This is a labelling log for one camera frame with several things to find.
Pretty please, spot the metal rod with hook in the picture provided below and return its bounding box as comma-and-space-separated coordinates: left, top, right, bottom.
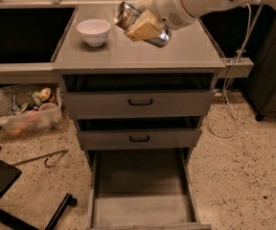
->
13, 149, 68, 168

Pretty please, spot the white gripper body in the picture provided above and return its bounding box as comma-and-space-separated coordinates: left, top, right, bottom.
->
150, 0, 196, 30

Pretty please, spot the grey middle drawer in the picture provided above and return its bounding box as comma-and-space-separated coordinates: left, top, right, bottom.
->
78, 117, 201, 150

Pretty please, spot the dark rolling cabinet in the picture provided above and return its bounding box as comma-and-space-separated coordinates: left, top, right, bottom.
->
244, 18, 276, 121

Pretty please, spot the grey top drawer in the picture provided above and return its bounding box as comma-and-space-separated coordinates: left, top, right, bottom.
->
62, 74, 215, 119

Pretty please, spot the white ceramic bowl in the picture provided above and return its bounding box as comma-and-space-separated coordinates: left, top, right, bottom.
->
77, 19, 111, 47

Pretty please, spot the grey drawer cabinet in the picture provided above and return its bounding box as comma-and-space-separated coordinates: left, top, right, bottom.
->
50, 2, 226, 230

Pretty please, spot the clear plastic bin with items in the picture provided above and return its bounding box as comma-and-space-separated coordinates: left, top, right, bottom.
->
0, 83, 62, 136

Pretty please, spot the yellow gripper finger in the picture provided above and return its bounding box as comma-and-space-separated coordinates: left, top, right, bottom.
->
136, 0, 152, 12
125, 10, 164, 41

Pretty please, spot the grey drawer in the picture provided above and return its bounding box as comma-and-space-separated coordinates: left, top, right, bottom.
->
86, 149, 212, 230
78, 117, 201, 150
62, 74, 215, 119

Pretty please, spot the white cable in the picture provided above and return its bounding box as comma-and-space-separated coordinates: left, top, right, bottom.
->
207, 2, 253, 139

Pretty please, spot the black chair base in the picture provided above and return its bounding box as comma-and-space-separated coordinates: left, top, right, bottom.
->
0, 158, 78, 230

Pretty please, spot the grey bottom drawer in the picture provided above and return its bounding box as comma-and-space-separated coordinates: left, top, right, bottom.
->
86, 149, 212, 230

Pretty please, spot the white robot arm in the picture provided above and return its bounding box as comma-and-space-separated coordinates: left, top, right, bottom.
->
125, 0, 276, 41

